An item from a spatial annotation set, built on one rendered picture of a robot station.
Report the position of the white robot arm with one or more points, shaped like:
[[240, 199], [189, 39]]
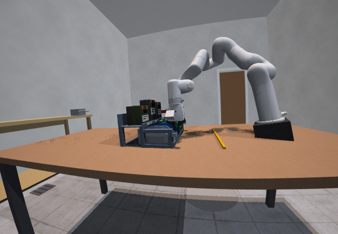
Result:
[[258, 72]]

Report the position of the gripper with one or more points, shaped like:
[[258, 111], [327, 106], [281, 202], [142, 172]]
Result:
[[179, 115]]

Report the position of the dark grey case with orange latches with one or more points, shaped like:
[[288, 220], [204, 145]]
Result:
[[158, 110], [152, 110]]

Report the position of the grey metal shelf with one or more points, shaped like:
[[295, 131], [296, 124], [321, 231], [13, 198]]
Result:
[[122, 123]]

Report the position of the olive green case with orange latches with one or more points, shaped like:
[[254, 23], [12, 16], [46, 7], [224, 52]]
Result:
[[137, 115]]

